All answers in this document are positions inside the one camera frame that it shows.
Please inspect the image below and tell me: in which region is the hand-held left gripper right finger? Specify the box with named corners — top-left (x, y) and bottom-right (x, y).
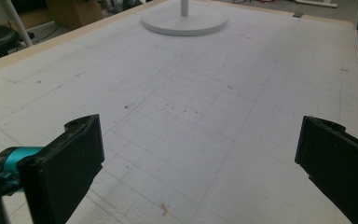
top-left (294, 115), bottom-right (358, 224)

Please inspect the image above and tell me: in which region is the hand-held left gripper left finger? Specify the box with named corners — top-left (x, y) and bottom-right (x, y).
top-left (0, 113), bottom-right (105, 224)

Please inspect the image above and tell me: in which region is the white hook rack stand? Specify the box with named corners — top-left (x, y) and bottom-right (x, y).
top-left (140, 0), bottom-right (229, 37)

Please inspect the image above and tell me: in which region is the white pole stand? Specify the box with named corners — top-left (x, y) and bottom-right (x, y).
top-left (0, 0), bottom-right (34, 49)

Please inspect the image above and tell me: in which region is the brown cardboard box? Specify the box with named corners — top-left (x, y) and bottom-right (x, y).
top-left (46, 0), bottom-right (104, 31)

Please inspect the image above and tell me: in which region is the white metal base bar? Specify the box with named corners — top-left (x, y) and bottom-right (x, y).
top-left (294, 0), bottom-right (338, 9)

